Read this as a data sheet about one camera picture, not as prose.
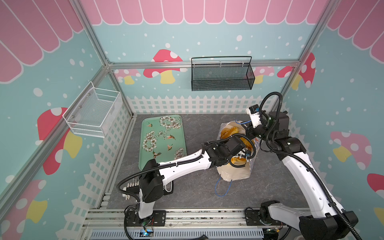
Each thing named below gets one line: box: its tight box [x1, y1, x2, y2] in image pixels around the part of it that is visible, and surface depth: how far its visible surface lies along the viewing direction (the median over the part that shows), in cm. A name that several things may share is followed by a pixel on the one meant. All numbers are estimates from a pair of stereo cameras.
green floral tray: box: [138, 114, 187, 171], surface depth 108 cm
